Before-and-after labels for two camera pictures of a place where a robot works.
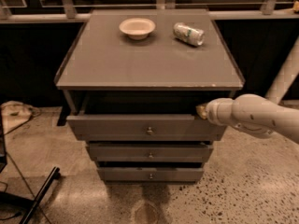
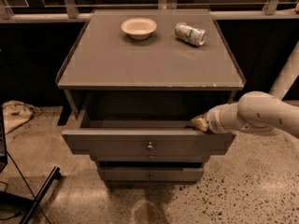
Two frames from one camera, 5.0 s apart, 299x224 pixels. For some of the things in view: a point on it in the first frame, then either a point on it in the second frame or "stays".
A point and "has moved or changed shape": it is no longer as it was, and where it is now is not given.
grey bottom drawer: [150, 174] stays
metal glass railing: [39, 3] stays
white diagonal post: [286, 77] stays
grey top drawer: [144, 128] has moved or changed shape
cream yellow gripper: [212, 111] to [214, 121]
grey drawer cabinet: [131, 84] stays
